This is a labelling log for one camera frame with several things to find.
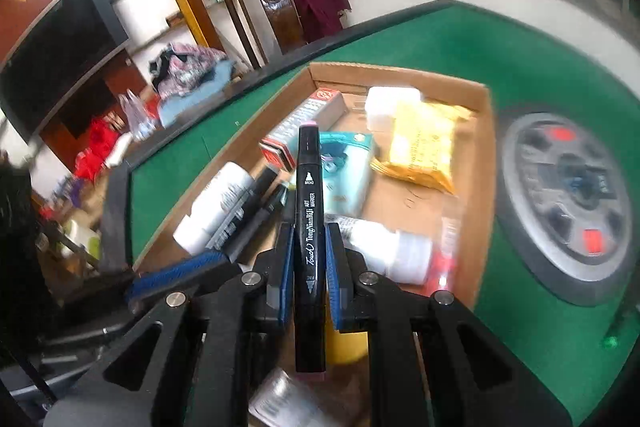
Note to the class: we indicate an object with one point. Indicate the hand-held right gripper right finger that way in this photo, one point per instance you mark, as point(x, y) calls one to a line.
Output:
point(335, 277)

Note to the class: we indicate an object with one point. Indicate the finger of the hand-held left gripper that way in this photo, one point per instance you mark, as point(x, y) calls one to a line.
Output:
point(175, 274)

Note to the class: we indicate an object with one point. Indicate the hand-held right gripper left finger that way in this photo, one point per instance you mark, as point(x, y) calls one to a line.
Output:
point(286, 277)

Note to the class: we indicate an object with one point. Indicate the black marker pink cap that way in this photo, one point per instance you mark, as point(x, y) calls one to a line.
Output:
point(310, 257)

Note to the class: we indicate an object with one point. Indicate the small white ribbed-cap bottle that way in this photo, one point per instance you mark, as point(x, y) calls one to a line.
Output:
point(395, 252)

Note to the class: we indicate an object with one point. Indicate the large white plastic bottle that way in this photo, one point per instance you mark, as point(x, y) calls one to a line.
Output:
point(215, 202)

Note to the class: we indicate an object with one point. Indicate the cardboard box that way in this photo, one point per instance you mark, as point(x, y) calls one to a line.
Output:
point(420, 217)

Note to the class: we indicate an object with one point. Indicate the small red packet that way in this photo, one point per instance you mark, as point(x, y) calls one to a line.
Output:
point(447, 267)

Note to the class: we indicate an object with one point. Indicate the yellow cracker packet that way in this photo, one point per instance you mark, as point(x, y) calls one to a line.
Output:
point(420, 147)

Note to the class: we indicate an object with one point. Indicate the teal box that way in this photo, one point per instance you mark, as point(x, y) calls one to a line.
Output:
point(350, 177)

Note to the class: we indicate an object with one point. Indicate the red and white box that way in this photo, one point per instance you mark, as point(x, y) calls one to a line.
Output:
point(285, 132)

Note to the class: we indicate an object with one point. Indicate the red plastic bags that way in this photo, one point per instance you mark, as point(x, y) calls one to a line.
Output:
point(97, 147)

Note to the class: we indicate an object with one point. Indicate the clear plastic bottles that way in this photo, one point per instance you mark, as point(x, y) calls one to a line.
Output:
point(135, 117)

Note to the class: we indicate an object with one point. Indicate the white square container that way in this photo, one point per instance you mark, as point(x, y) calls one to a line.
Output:
point(390, 107)

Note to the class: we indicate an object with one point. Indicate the pile of clothes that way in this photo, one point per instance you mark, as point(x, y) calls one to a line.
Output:
point(185, 67)

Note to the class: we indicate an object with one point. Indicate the round grey control dial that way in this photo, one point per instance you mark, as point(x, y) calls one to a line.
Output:
point(565, 207)

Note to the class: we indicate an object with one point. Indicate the black television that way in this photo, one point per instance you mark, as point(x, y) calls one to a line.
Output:
point(55, 57)

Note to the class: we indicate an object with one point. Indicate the wooden chair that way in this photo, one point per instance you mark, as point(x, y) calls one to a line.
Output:
point(272, 2)

